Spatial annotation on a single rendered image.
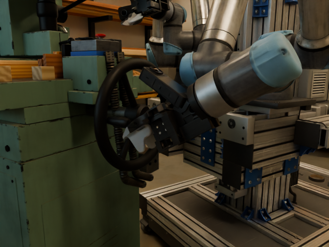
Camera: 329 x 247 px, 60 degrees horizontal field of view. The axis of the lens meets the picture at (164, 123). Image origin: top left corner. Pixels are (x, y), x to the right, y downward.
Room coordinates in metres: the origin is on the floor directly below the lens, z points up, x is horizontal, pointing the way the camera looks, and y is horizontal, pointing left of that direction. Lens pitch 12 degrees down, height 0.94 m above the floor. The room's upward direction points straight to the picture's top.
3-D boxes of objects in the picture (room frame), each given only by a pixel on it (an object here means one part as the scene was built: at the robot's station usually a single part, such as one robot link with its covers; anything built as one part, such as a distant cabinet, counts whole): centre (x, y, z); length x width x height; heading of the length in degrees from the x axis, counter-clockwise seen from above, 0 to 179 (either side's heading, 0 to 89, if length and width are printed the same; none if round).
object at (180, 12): (1.16, -0.03, 1.13); 0.11 x 0.08 x 0.09; 147
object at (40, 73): (0.73, 0.31, 0.92); 0.04 x 0.04 x 0.03; 60
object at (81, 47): (0.82, 0.18, 0.99); 0.13 x 0.11 x 0.06; 147
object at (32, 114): (0.88, 0.30, 0.82); 0.40 x 0.21 x 0.04; 147
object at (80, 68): (0.82, 0.18, 0.91); 0.15 x 0.14 x 0.09; 147
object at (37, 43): (0.92, 0.37, 0.99); 0.14 x 0.07 x 0.09; 57
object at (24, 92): (0.86, 0.26, 0.87); 0.61 x 0.30 x 0.06; 147
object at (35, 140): (0.98, 0.46, 0.76); 0.57 x 0.45 x 0.09; 57
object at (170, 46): (1.16, -0.05, 1.03); 0.11 x 0.08 x 0.11; 100
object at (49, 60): (0.90, 0.26, 0.93); 0.25 x 0.01 x 0.07; 147
